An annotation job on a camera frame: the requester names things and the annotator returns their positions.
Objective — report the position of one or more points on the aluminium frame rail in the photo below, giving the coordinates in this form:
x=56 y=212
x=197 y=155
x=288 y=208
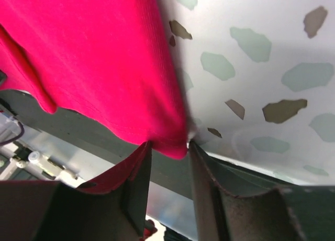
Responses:
x=19 y=161

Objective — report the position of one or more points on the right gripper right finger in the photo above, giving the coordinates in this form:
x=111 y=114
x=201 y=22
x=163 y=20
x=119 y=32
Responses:
x=234 y=203

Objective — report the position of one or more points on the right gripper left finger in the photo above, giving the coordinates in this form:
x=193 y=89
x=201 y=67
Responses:
x=111 y=206

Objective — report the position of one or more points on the crimson red t-shirt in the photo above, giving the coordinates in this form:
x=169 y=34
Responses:
x=106 y=59

